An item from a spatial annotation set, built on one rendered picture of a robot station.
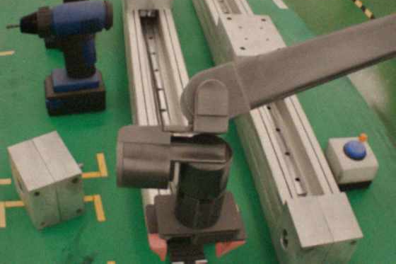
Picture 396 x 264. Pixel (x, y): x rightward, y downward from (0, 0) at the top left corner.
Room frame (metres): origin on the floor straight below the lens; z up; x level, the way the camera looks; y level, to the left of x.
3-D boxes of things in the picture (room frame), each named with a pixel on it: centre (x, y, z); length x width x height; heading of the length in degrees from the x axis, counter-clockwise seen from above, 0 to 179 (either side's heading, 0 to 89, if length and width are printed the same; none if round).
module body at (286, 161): (0.90, -0.09, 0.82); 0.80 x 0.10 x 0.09; 15
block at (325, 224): (0.47, -0.21, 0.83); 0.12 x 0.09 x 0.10; 105
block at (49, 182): (0.51, 0.21, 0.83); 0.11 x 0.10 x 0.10; 129
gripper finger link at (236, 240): (0.43, -0.04, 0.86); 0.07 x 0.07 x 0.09; 15
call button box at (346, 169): (0.66, -0.27, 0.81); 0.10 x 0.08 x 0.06; 105
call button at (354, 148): (0.66, -0.28, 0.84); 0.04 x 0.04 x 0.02
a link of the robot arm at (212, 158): (0.42, -0.01, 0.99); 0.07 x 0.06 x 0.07; 98
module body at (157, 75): (0.85, 0.10, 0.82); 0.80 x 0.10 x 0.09; 15
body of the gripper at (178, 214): (0.42, -0.02, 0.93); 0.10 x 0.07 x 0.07; 105
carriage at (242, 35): (0.90, -0.09, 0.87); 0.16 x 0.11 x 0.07; 15
